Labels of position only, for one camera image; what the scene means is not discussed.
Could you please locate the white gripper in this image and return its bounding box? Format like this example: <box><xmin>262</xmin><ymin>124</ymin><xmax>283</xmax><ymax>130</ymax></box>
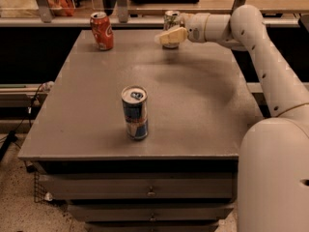
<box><xmin>154</xmin><ymin>13</ymin><xmax>210</xmax><ymax>44</ymax></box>

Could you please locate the green white 7up can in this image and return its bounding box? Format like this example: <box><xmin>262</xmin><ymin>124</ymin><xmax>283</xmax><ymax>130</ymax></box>
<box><xmin>163</xmin><ymin>11</ymin><xmax>181</xmax><ymax>49</ymax></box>

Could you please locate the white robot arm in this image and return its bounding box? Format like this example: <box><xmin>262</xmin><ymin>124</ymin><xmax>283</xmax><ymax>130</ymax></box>
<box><xmin>154</xmin><ymin>5</ymin><xmax>309</xmax><ymax>232</ymax></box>

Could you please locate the blue silver Red Bull can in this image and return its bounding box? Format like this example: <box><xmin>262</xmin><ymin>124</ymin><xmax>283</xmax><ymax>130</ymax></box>
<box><xmin>122</xmin><ymin>86</ymin><xmax>148</xmax><ymax>140</ymax></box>

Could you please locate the orange soda can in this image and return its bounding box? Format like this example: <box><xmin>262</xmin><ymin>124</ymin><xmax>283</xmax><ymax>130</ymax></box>
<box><xmin>90</xmin><ymin>12</ymin><xmax>114</xmax><ymax>50</ymax></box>

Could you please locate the grey metal drawer cabinet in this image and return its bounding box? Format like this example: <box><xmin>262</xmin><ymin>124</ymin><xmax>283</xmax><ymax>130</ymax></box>
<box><xmin>19</xmin><ymin>30</ymin><xmax>262</xmax><ymax>232</ymax></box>

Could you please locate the grey metal shelf frame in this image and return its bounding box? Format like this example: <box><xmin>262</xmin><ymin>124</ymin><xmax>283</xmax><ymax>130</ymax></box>
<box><xmin>0</xmin><ymin>0</ymin><xmax>309</xmax><ymax>27</ymax></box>

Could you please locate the black cable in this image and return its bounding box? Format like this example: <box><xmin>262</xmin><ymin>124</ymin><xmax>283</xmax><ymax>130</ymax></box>
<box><xmin>0</xmin><ymin>83</ymin><xmax>44</xmax><ymax>162</ymax></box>

